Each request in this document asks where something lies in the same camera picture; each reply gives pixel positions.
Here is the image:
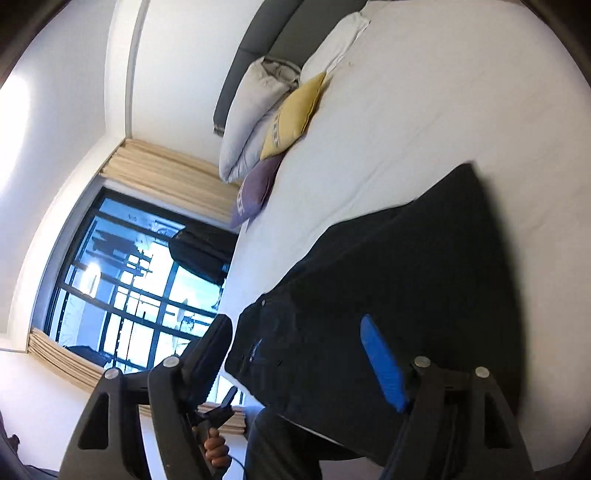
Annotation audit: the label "white bed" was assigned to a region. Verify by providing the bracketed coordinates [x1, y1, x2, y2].
[217, 0, 591, 472]

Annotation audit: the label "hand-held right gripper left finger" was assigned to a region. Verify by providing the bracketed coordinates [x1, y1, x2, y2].
[58, 314, 234, 480]

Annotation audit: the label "purple cushion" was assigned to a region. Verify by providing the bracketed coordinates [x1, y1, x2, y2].
[229, 154, 284, 230]

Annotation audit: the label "white pillow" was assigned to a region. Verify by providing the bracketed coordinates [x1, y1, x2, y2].
[300, 11, 371, 84]

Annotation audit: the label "yellow cushion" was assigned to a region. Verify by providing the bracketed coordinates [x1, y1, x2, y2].
[260, 71, 328, 161]

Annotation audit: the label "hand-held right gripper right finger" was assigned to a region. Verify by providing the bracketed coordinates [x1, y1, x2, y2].
[360, 314, 535, 480]

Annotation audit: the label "person's leg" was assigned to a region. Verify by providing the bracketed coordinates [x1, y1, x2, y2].
[244, 408, 370, 480]

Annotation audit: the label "black pants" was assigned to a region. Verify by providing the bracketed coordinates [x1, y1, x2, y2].
[225, 161, 527, 467]

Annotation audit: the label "black framed window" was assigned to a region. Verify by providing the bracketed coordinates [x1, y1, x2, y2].
[30, 187, 241, 374]

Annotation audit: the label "folded white duvet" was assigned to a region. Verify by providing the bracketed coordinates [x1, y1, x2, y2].
[218, 55, 303, 184]

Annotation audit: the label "beige curtain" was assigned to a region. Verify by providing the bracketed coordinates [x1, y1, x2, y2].
[99, 138, 243, 227]
[28, 328, 247, 435]

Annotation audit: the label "grey padded headboard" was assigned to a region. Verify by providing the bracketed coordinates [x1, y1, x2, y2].
[213, 0, 368, 137]

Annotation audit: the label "person's left hand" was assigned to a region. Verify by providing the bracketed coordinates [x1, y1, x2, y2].
[204, 436, 230, 468]

